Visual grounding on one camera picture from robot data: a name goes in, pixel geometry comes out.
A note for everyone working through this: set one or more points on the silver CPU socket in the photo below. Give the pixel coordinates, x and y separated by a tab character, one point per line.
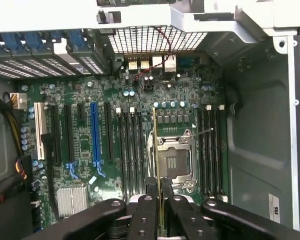
176	160

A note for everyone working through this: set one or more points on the silver finned heat sink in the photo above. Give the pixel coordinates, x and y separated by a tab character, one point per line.
72	201

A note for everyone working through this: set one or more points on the long black expansion slot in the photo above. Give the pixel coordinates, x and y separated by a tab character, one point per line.
109	132
55	135
69	135

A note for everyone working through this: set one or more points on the black RAM slot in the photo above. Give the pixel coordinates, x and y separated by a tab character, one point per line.
202	155
135	155
128	155
221	155
141	150
122	155
209	155
215	155

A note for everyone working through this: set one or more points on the grey metal PC case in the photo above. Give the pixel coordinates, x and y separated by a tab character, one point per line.
260	130

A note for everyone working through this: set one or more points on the white power connector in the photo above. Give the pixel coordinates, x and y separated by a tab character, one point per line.
19	101

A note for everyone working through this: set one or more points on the white expansion slot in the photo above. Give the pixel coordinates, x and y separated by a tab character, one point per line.
40	130

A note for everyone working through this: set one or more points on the metal fan grille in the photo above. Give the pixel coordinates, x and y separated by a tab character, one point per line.
154	40

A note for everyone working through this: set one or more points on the thin metal locking lever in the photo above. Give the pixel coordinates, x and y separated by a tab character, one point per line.
202	132

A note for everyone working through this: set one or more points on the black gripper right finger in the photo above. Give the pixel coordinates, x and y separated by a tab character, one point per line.
187	222

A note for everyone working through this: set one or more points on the green motherboard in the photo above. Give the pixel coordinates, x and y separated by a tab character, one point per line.
89	135

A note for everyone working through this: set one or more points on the perforated metal slot cover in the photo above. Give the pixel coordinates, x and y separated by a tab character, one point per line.
59	65
4	68
37	67
92	63

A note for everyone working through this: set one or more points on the short black expansion slot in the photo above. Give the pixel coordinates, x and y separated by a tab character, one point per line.
81	111

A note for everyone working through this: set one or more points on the white label sticker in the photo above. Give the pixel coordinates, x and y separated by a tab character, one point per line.
275	208

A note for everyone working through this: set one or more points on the blue expansion slot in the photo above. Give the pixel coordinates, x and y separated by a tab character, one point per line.
95	132

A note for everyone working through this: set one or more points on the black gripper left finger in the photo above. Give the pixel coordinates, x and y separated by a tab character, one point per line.
143	220

